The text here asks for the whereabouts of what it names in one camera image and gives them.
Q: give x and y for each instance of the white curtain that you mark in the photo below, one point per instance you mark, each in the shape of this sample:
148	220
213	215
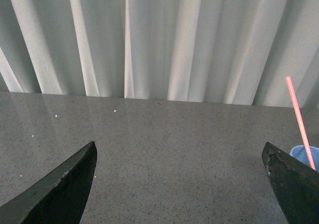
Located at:
222	51

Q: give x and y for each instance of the pink chopstick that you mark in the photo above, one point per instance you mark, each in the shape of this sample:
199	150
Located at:
300	121

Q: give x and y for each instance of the blue cup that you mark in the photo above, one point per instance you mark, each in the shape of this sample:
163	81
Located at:
299	153

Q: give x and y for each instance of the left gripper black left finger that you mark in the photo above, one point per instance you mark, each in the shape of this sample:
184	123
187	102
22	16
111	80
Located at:
58	198

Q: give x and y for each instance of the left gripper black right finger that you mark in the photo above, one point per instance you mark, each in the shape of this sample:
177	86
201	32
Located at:
295	185

